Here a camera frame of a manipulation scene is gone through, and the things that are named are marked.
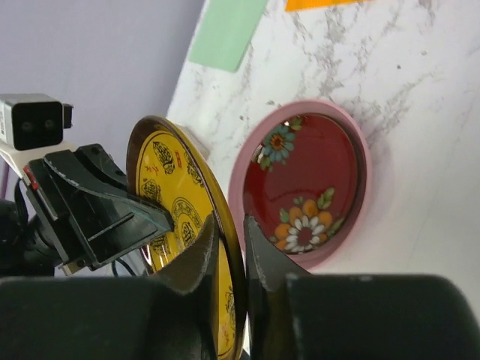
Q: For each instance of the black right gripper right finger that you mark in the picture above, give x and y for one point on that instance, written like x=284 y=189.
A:
x=294 y=314

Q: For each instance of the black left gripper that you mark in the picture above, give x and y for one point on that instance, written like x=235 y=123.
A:
x=75 y=213

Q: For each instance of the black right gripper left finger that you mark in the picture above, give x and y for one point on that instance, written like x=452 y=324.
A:
x=170 y=315

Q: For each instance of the yellow patterned plate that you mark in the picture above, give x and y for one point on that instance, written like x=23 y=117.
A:
x=164 y=166

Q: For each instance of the red floral plate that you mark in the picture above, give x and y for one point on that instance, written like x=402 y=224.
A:
x=301 y=182

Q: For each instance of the pink plate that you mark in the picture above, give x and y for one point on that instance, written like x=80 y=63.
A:
x=237 y=181

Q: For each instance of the green clipboard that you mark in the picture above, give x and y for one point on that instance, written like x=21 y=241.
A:
x=225 y=32

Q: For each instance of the orange cutting mat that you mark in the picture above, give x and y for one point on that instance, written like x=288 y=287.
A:
x=300 y=5

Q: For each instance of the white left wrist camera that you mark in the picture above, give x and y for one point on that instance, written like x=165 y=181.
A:
x=32 y=125

